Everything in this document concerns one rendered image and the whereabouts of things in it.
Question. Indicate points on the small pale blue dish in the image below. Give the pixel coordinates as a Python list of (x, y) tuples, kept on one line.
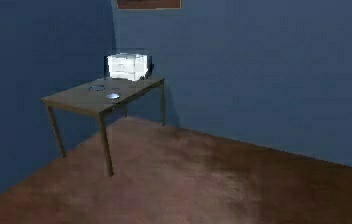
[(112, 96)]

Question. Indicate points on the white box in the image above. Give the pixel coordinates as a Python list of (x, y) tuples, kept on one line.
[(127, 66)]

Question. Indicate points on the brown wooden table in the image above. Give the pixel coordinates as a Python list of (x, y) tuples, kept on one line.
[(84, 98)]

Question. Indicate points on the framed red picture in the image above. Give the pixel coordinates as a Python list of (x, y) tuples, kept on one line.
[(148, 3)]

